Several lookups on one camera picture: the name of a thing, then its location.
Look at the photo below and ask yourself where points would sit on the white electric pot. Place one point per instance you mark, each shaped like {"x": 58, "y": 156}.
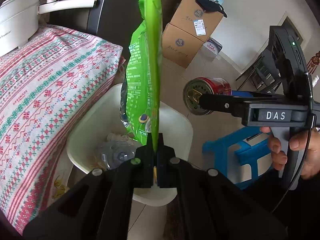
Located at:
{"x": 17, "y": 22}

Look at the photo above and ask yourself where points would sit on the blue plastic stool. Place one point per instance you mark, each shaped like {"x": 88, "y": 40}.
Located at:
{"x": 225, "y": 150}

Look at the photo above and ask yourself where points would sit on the plain cardboard box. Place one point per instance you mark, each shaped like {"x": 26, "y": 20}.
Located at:
{"x": 182, "y": 47}

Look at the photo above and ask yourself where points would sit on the red can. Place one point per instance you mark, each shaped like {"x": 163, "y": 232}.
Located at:
{"x": 215, "y": 85}

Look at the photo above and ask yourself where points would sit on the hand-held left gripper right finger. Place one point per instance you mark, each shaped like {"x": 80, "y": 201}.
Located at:
{"x": 161, "y": 160}

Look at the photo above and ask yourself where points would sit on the brown wall ornament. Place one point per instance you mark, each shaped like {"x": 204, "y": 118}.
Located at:
{"x": 315, "y": 59}

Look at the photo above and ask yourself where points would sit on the green snack bag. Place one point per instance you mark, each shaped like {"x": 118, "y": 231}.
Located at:
{"x": 142, "y": 80}

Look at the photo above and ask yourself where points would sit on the small white printed box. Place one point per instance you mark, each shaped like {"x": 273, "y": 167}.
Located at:
{"x": 213, "y": 47}

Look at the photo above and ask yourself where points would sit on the black cap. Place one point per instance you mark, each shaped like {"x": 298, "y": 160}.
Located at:
{"x": 211, "y": 5}

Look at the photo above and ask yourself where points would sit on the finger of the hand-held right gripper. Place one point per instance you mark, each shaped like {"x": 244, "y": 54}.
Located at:
{"x": 222, "y": 105}
{"x": 252, "y": 96}

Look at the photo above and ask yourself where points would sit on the floral printed cloth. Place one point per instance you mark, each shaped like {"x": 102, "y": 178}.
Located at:
{"x": 61, "y": 185}

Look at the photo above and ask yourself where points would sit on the cardboard box with label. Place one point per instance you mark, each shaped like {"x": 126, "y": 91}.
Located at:
{"x": 192, "y": 15}

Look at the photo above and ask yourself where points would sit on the person's right hand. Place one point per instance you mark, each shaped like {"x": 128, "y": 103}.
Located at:
{"x": 310, "y": 155}

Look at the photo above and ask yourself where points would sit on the patterned red green tablecloth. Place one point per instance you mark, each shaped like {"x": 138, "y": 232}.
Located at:
{"x": 55, "y": 92}

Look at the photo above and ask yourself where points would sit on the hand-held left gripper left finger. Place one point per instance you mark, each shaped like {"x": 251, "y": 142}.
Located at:
{"x": 149, "y": 160}

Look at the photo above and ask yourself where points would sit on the crushed clear plastic bottle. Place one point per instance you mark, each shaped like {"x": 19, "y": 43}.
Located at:
{"x": 115, "y": 152}

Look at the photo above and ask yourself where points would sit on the white plastic bin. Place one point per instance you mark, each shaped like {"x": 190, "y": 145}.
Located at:
{"x": 95, "y": 120}

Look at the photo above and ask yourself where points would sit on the dark chair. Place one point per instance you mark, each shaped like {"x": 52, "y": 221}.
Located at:
{"x": 262, "y": 75}

